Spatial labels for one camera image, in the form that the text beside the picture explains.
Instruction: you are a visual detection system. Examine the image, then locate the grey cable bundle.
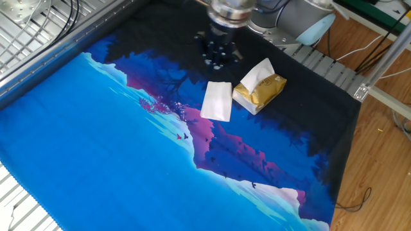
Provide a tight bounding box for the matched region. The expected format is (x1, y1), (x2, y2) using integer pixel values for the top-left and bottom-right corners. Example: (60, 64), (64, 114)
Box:
(390, 108), (411, 142)

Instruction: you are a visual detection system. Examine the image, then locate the silver metal mounting plate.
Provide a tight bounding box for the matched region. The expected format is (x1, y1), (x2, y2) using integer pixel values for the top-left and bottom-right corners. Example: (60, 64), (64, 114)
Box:
(0, 0), (52, 25)

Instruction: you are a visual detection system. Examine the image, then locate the grey aluminium table rail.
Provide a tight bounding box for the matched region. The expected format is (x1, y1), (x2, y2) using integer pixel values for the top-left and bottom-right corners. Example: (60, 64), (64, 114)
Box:
(0, 0), (145, 112)

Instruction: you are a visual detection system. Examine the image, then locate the aluminium frame post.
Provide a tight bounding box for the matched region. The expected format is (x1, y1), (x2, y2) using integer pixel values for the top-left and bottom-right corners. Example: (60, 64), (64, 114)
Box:
(353, 21), (411, 103)

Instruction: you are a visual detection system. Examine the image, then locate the gold tissue pack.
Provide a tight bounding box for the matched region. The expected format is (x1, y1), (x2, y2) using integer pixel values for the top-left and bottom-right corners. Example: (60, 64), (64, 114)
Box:
(231, 73), (288, 116)

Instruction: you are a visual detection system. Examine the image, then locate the white paper sheet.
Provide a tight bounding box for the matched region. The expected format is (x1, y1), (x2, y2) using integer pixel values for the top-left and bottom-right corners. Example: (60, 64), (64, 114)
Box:
(0, 205), (16, 231)

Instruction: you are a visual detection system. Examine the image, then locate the blue mountain landscape cloth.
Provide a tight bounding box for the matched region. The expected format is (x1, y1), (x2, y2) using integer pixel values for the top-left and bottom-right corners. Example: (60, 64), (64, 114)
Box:
(0, 0), (363, 231)

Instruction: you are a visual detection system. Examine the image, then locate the thick black cable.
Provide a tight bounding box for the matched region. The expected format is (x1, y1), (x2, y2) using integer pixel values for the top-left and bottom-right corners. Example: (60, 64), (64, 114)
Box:
(51, 0), (81, 44)

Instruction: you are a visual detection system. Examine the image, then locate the white cable on plate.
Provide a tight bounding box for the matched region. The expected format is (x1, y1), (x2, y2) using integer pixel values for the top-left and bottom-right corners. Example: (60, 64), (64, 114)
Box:
(0, 0), (44, 58)

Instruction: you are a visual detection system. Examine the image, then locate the green board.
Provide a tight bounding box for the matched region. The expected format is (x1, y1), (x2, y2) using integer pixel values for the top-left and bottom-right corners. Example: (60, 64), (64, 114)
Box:
(340, 0), (411, 33)

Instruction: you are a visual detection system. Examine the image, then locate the black cable along post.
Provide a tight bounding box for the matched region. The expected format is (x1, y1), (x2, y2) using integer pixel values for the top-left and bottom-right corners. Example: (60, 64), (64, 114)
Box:
(354, 9), (411, 73)

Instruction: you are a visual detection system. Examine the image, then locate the thin black cable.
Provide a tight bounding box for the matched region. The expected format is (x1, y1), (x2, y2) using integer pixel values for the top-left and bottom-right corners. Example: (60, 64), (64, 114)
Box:
(48, 0), (74, 46)

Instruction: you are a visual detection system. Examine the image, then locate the white floor cable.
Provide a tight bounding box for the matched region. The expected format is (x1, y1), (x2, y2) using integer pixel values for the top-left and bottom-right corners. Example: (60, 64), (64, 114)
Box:
(335, 34), (385, 62)
(378, 67), (411, 80)

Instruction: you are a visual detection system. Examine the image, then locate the white paper napkin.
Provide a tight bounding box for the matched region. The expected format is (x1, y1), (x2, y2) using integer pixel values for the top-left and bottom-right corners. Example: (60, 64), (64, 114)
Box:
(200, 81), (233, 123)
(240, 57), (275, 95)

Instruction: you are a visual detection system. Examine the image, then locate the black floor cable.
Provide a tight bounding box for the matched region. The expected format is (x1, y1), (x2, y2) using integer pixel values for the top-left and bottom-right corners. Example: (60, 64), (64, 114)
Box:
(335, 187), (372, 213)

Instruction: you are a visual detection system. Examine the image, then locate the aluminium frame beam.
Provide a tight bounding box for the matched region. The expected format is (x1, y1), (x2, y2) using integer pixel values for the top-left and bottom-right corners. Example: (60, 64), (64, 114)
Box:
(369, 85), (411, 120)

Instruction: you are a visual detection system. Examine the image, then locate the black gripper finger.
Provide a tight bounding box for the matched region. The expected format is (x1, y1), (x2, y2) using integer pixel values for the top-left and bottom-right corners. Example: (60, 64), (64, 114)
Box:
(213, 40), (244, 71)
(193, 33), (218, 67)

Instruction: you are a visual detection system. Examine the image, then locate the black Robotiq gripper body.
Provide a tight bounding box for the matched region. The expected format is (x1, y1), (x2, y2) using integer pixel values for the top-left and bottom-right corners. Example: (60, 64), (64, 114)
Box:
(207, 24), (238, 49)

